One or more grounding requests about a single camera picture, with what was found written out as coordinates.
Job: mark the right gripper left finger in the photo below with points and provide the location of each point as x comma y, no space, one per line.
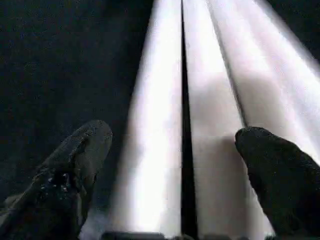
62,187

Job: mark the black table mat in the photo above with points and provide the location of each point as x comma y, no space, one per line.
50,62

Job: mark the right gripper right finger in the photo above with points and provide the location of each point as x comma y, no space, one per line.
282,187

